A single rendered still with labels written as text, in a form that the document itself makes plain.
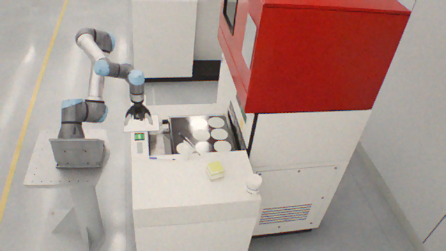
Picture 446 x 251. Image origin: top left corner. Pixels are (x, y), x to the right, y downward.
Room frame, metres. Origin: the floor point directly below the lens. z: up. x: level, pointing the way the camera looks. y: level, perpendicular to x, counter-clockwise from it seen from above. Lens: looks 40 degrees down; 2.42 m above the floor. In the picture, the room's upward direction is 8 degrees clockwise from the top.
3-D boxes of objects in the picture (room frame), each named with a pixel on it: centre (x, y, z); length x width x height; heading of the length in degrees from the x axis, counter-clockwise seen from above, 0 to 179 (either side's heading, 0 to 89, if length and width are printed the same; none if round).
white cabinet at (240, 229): (1.57, 0.19, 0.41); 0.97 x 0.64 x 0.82; 16
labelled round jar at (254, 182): (1.24, -0.19, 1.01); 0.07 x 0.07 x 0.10
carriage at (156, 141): (1.59, 0.36, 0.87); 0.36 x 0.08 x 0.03; 16
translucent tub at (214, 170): (1.31, 0.00, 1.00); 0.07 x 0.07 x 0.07; 30
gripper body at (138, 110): (1.53, 0.45, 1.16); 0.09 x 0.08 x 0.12; 16
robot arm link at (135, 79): (1.54, 0.45, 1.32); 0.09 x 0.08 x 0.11; 40
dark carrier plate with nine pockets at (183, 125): (1.68, 0.11, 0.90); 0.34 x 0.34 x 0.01; 16
